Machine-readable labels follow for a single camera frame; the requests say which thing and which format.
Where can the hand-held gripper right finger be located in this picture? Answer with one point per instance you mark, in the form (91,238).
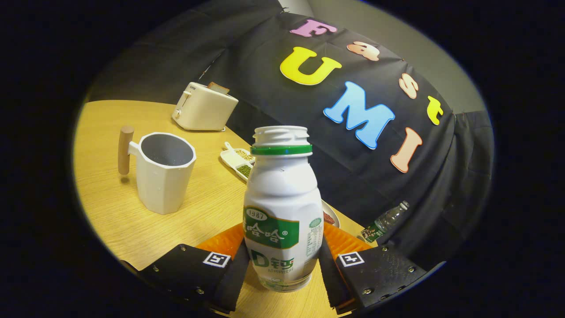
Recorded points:
(379,269)

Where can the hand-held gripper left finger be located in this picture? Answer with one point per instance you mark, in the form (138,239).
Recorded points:
(185,269)

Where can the white juice bottle green label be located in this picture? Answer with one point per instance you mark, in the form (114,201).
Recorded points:
(282,194)

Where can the clear plastic water bottle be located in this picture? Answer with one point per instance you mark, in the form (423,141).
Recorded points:
(384,223)

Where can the white round plate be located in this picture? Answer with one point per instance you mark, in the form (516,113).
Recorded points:
(333,213)

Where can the red-brown meat strip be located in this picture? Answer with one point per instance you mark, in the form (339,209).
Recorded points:
(327,217)

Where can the wooden table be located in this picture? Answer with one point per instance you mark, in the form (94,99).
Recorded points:
(114,212)

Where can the pile of green beans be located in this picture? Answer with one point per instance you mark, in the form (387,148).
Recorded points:
(244,170)

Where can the white divided dish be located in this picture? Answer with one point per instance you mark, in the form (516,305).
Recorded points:
(229,159)

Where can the pile of beige beans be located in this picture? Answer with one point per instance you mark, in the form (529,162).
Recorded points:
(243,154)

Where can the cream toaster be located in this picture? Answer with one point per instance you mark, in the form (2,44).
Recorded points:
(203,112)

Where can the bread slice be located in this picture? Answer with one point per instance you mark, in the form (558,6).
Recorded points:
(218,88)

